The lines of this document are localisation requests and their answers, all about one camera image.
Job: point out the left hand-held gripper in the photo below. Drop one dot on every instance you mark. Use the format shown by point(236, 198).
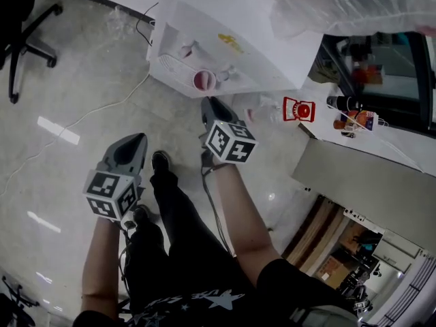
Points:
point(112, 186)

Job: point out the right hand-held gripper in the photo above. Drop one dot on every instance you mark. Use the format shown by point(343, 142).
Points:
point(231, 141)

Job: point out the red cup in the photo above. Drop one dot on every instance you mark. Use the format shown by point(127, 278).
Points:
point(203, 80)

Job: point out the person's right forearm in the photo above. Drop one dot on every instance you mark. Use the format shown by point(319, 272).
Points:
point(242, 216)

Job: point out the person's left forearm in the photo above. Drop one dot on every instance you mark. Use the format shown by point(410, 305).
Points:
point(100, 267)

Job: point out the person's black left shoe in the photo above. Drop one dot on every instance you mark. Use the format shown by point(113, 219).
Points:
point(141, 215)

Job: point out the person's black shoe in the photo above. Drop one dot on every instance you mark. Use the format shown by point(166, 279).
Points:
point(141, 215)
point(160, 162)

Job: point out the person's black right shoe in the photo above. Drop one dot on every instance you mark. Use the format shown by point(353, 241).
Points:
point(160, 162)

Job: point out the clear water jug red cap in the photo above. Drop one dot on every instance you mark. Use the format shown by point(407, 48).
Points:
point(299, 109)

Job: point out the person's black trousers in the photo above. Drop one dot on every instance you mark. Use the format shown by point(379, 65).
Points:
point(190, 244)

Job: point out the white water dispenser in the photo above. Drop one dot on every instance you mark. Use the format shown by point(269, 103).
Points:
point(245, 29)

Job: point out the black thermos flask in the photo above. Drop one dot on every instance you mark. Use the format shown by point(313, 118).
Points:
point(344, 103)

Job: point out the wooden panel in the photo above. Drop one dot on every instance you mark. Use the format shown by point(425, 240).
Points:
point(313, 230)

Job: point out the colourful snack box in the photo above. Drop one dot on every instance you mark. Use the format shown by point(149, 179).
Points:
point(359, 121)

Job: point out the white drawer cabinet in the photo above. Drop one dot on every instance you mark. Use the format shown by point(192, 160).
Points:
point(357, 179)

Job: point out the black star print t-shirt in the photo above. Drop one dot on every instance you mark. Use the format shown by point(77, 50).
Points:
point(218, 305)

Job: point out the brown cardboard box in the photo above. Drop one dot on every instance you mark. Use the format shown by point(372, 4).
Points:
point(334, 271)

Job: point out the clear dispenser water bottle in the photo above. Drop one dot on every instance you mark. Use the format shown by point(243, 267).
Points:
point(351, 5)

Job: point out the black office chair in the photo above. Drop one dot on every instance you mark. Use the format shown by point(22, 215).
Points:
point(20, 29)

